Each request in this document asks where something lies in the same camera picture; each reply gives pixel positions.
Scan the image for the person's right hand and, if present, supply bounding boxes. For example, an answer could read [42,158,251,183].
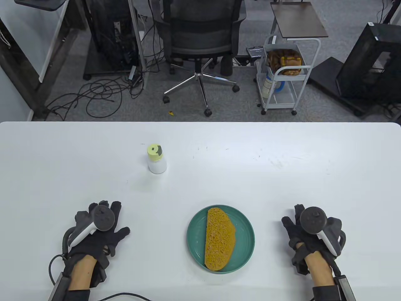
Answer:
[281,204,347,276]

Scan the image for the person's left hand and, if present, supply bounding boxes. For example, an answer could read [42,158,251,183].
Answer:
[64,201,131,277]

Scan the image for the yellow bread slice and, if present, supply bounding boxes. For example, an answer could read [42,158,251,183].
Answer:
[205,207,237,271]

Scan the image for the white dispenser with yellow cap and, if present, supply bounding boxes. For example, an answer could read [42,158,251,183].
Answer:
[146,144,167,174]

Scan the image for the person's left forearm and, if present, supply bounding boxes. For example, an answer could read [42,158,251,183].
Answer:
[64,255,98,301]

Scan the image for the person's right forearm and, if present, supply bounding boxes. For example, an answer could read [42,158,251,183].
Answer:
[303,251,339,301]

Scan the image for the grey white right controller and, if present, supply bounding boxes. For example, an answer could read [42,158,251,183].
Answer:
[300,206,342,257]

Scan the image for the grey white controller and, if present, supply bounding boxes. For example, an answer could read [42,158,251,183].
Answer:
[67,205,116,248]
[300,206,342,257]

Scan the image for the grey white left controller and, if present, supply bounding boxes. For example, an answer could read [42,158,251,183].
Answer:
[67,205,116,248]

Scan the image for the green plate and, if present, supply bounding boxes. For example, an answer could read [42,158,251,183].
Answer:
[187,205,255,274]

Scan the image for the white rolling cart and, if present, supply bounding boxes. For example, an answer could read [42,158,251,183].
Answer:
[255,34,321,116]

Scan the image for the black flat platform base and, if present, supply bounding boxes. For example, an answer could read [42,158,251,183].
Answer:
[307,57,401,118]

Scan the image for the black open computer case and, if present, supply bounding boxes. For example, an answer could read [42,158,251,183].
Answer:
[337,23,401,104]

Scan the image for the grey side desk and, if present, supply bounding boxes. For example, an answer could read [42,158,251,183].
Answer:
[0,0,80,120]

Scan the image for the white desk leg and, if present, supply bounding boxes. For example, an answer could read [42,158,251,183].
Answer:
[128,0,148,90]

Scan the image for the black computer tower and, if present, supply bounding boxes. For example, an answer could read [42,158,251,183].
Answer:
[83,0,140,80]

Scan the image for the brown top side table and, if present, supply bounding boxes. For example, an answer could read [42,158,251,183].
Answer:
[270,2,329,40]

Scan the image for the black office chair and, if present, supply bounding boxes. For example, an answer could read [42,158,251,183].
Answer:
[155,0,248,117]

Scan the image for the black glove cable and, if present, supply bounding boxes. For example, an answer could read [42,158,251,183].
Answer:
[48,227,76,283]
[96,292,148,301]

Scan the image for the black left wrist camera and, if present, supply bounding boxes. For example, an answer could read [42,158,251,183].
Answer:
[47,272,71,301]

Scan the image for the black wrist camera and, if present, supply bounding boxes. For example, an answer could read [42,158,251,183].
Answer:
[47,272,71,301]
[333,274,356,301]

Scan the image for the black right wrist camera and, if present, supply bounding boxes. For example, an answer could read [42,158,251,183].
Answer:
[333,274,356,301]

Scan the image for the bundle of black floor cables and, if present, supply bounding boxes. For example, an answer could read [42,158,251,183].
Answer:
[45,77,145,121]

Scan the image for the white jar with blue handle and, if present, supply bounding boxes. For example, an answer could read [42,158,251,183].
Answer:
[263,73,286,100]

